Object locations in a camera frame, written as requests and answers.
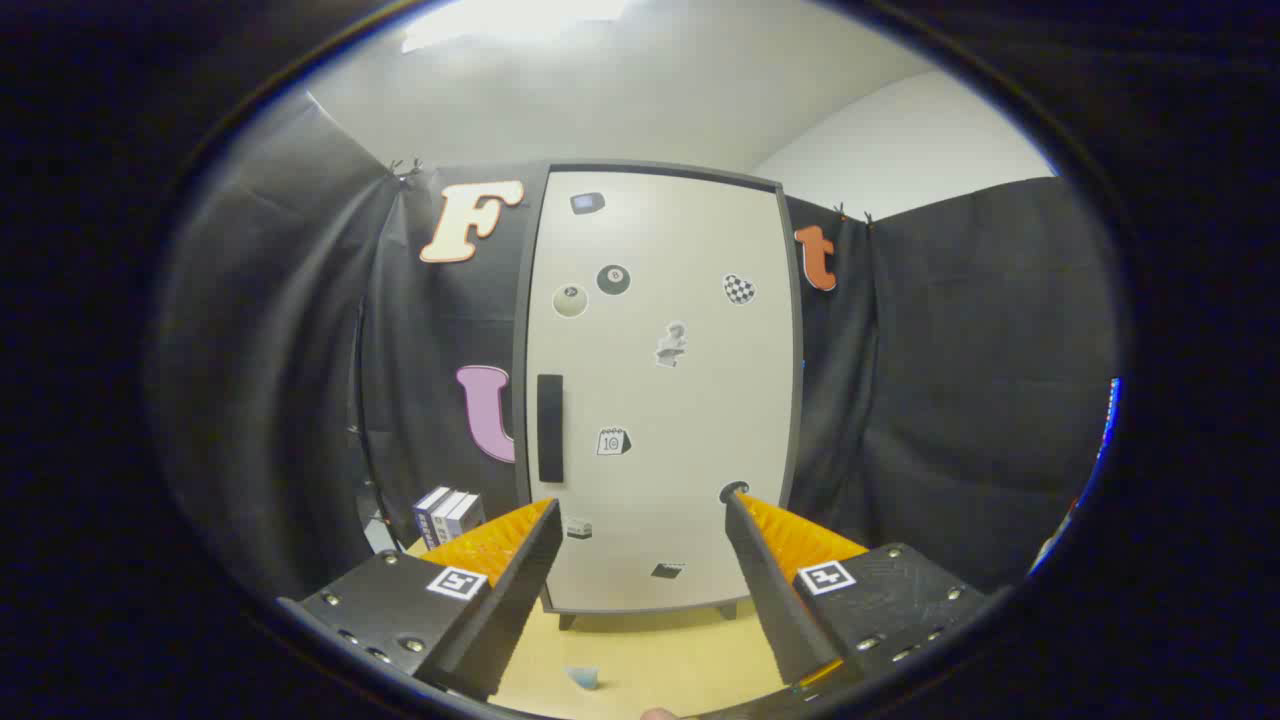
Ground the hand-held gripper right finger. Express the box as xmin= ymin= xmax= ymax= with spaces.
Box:
xmin=722 ymin=487 xmax=1011 ymax=693

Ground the grey cabinet body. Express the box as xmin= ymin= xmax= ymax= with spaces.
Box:
xmin=512 ymin=160 xmax=806 ymax=631

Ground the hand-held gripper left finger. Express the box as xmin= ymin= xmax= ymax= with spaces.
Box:
xmin=278 ymin=497 xmax=564 ymax=701

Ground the black backdrop cloth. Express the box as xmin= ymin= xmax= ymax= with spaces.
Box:
xmin=150 ymin=90 xmax=1121 ymax=601

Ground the white cabinet door with handle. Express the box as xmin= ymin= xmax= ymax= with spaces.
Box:
xmin=527 ymin=170 xmax=796 ymax=611

